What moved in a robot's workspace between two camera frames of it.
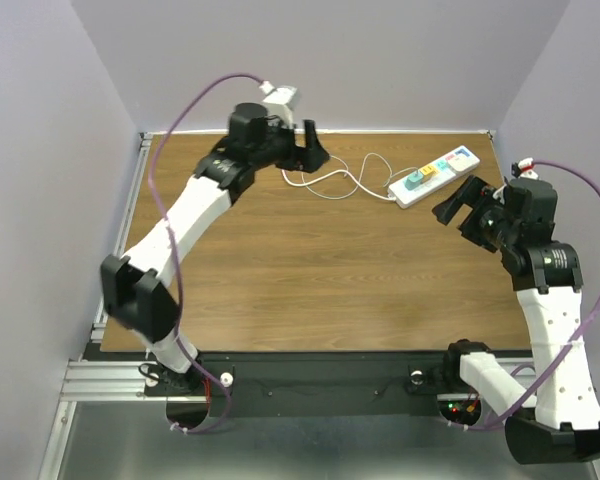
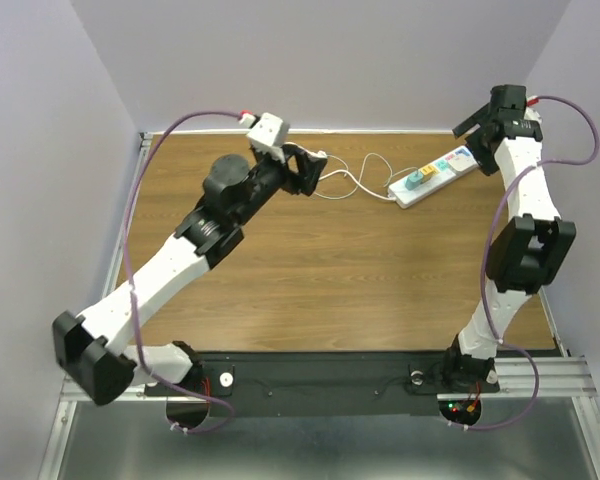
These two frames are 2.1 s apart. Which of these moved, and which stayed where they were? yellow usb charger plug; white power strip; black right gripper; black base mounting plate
Moved: black right gripper
Stayed: white power strip; yellow usb charger plug; black base mounting plate
